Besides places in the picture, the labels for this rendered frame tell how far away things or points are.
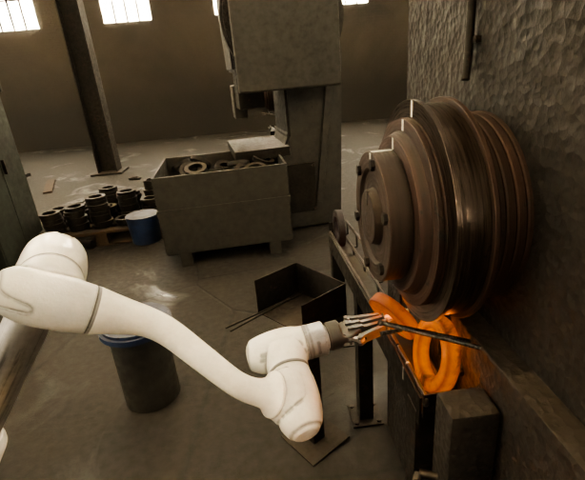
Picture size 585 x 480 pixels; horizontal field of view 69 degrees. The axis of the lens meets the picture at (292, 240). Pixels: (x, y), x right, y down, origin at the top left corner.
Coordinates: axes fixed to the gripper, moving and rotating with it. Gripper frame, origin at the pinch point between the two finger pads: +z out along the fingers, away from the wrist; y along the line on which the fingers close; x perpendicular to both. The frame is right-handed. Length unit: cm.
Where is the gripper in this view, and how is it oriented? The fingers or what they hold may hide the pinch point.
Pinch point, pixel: (397, 318)
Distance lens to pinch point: 121.1
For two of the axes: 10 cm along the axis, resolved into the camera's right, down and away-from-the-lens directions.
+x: -1.7, -9.3, -3.1
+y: 2.0, 2.8, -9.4
